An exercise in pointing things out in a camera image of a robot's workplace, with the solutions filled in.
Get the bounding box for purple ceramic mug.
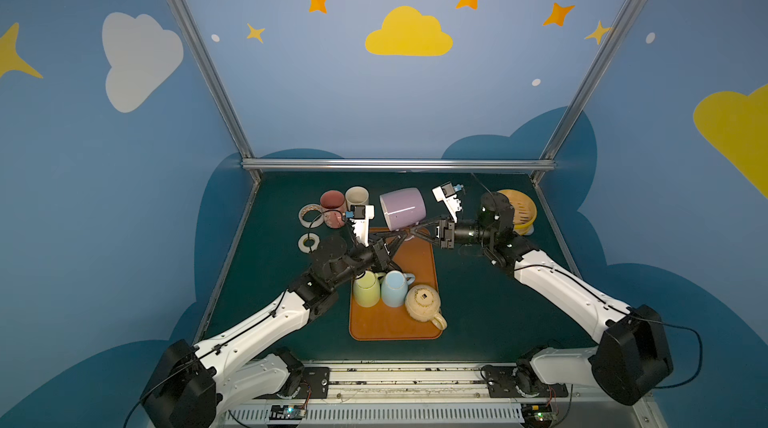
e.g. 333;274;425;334
379;187;426;231

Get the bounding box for beige ceramic teapot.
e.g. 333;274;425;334
404;284;448;330

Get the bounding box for white ceramic mug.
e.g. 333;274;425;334
345;186;369;210

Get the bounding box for pink ghost pattern mug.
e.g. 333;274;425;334
320;190;347;229

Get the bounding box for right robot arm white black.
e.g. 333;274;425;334
433;183;673;406

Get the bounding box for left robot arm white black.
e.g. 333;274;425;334
137;231;408;427

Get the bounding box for light blue ceramic mug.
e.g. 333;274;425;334
381;270;416;308

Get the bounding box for yellow-green ceramic mug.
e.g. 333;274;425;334
352;270;382;308

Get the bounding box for orange rectangular tray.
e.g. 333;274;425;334
349;237;442;341

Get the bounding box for large patterned tape roll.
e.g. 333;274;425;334
298;203;325;230

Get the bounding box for small white tape roll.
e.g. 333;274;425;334
297;232;320;253

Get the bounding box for yellow bamboo steamer basket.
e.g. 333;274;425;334
499;189;538;236

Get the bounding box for left controller circuit board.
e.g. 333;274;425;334
268;405;307;423

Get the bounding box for controller circuit board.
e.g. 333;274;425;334
521;404;555;428
268;405;307;423

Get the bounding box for right controller circuit board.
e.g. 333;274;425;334
521;404;555;428

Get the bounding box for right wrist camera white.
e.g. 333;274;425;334
432;182;464;222

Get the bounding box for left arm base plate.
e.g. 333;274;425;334
262;366;330;400

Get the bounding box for aluminium front rail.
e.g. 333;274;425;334
209;355;666;427

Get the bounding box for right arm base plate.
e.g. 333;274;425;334
480;365;569;399

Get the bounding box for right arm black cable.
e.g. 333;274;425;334
647;316;703;390

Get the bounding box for aluminium frame right post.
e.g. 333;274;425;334
531;0;648;187

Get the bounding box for aluminium frame post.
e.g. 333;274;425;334
166;0;253;162
531;0;648;187

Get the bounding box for aluminium frame left post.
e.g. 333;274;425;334
166;0;253;162

